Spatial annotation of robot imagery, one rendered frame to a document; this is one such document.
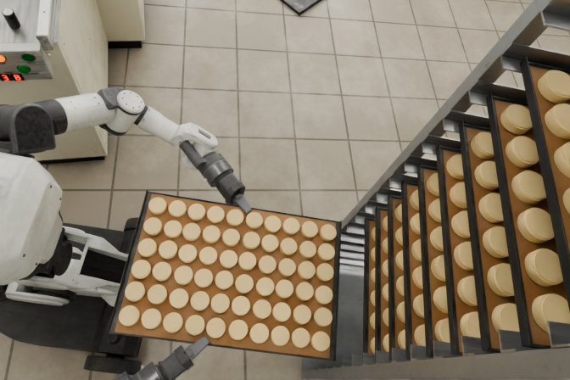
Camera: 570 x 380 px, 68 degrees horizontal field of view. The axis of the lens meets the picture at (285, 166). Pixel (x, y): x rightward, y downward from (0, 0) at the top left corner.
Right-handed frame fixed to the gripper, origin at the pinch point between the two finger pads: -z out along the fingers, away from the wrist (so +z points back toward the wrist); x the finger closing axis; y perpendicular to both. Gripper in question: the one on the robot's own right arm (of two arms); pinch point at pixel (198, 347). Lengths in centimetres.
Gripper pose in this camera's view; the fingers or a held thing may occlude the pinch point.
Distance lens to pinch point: 122.7
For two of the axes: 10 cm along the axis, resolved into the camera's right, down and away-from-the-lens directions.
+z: -7.7, 5.0, -4.0
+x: 1.6, -4.5, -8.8
